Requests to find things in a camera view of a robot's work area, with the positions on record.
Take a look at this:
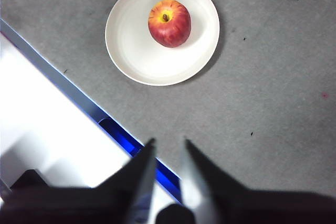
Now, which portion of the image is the red apple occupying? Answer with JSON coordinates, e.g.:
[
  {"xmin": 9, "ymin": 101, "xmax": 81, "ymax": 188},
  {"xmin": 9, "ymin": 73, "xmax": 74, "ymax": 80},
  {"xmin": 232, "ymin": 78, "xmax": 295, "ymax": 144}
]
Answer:
[{"xmin": 148, "ymin": 0, "xmax": 192, "ymax": 48}]

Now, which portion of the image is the cream yellow plate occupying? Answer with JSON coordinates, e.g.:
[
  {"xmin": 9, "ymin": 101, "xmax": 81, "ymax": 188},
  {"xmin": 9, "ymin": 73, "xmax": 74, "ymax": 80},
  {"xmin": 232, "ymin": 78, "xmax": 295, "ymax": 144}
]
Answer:
[{"xmin": 104, "ymin": 0, "xmax": 221, "ymax": 87}]

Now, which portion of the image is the silver table edge strip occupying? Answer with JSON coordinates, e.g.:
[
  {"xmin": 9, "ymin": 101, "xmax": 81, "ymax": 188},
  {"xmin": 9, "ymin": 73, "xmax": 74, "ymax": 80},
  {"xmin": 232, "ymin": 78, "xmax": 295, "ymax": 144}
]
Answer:
[{"xmin": 0, "ymin": 18, "xmax": 182, "ymax": 204}]

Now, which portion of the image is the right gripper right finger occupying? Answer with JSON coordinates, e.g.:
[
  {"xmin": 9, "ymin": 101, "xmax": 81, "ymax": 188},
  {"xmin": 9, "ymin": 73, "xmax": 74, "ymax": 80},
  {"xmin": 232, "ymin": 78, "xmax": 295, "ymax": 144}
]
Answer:
[{"xmin": 179, "ymin": 139, "xmax": 336, "ymax": 224}]

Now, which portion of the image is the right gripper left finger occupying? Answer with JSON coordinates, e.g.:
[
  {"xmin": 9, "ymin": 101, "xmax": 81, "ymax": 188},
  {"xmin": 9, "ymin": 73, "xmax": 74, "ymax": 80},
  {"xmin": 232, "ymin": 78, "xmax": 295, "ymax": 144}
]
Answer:
[{"xmin": 0, "ymin": 138, "xmax": 158, "ymax": 224}]

